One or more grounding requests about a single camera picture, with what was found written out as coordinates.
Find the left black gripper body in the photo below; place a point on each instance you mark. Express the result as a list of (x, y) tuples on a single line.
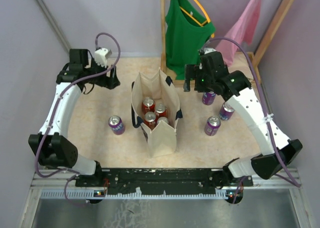
[(103, 80)]

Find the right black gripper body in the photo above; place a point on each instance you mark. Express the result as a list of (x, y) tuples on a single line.
[(203, 81)]

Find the purple fanta can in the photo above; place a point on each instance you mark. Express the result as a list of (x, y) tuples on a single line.
[(212, 125), (208, 98), (163, 119), (226, 111), (116, 124)]

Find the red Coke can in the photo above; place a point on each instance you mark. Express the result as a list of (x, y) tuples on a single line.
[(148, 105), (150, 120), (160, 110)]

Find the beige canvas tote bag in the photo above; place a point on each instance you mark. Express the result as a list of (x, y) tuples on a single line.
[(162, 140)]

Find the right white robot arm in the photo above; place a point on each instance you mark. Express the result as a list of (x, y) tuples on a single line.
[(276, 148)]

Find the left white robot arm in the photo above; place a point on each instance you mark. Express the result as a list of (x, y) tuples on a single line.
[(50, 145)]

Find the wooden clothes rack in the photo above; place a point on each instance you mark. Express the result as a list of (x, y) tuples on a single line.
[(257, 56)]

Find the folded beige cloth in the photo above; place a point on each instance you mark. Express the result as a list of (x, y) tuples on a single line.
[(244, 66)]

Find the green tank top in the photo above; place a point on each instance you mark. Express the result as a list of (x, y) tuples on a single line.
[(187, 31)]

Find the pink shirt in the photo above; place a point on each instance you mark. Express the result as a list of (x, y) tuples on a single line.
[(242, 31)]

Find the yellow clothes hanger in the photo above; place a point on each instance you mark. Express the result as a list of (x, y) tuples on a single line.
[(197, 10)]

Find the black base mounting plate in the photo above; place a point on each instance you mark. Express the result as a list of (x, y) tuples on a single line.
[(157, 181)]

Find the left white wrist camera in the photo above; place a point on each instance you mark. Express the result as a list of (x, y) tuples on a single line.
[(101, 56)]

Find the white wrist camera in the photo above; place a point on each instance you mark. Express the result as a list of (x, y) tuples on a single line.
[(209, 50), (101, 56)]

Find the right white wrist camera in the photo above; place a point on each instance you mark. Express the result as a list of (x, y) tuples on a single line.
[(209, 50)]

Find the aluminium frame rail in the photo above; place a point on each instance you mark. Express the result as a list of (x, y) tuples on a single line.
[(62, 185)]

